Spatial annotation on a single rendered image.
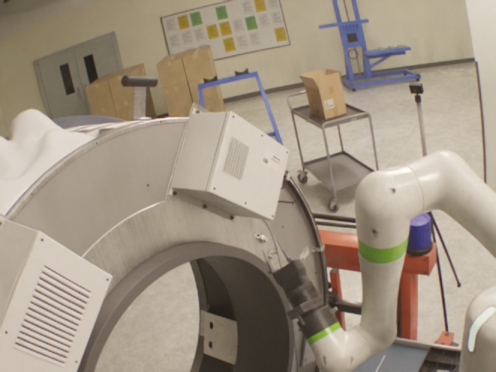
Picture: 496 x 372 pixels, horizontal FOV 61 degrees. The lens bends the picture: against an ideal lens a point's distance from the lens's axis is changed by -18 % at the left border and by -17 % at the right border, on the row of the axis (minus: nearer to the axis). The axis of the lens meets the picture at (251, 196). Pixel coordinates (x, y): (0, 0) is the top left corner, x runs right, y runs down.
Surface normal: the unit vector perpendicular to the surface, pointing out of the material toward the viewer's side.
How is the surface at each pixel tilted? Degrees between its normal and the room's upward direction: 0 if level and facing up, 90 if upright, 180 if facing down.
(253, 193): 90
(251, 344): 66
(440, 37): 90
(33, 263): 90
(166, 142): 90
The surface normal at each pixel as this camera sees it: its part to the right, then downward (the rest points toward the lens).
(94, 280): 0.79, 0.07
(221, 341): -0.63, -0.01
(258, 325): -0.60, 0.27
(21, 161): 0.48, -0.39
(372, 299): -0.54, 0.57
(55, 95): 0.06, 0.39
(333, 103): 0.33, 0.31
